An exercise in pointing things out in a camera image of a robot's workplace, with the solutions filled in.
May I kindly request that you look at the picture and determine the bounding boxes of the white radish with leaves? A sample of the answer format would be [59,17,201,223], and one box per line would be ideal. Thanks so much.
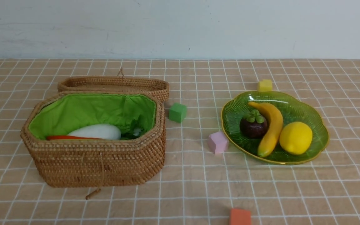
[67,116,150,140]

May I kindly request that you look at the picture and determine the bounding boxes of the yellow foam cube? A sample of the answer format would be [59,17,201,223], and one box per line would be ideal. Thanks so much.
[257,79,273,92]

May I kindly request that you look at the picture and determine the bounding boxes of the yellow lemon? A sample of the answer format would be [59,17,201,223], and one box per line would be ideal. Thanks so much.
[279,122,313,155]

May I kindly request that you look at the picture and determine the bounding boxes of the dark purple mangosteen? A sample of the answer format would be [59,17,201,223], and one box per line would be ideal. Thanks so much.
[239,109,268,139]

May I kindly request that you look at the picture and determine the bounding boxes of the pink foam cube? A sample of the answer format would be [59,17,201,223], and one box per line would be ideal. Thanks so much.
[207,131,229,155]

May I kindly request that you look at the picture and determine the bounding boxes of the orange carrot with leaves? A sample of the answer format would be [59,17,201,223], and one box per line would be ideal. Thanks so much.
[46,135,102,140]

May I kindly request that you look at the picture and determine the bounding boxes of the woven wicker basket green lining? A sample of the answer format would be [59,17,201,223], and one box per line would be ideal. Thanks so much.
[20,91,167,200]

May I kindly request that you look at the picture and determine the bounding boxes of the woven wicker basket lid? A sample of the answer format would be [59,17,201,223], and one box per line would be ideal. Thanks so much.
[57,68,170,102]

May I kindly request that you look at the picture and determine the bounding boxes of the yellow banana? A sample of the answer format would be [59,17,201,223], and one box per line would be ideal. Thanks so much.
[248,101,284,158]

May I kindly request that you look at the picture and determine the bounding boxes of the orange foam cube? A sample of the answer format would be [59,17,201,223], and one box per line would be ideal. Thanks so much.
[228,208,252,225]

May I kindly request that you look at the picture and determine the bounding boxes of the green foam cube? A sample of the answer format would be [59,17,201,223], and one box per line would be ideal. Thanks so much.
[168,102,188,123]

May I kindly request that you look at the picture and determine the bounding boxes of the green glass leaf plate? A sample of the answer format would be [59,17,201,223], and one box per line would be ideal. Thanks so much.
[221,91,330,165]

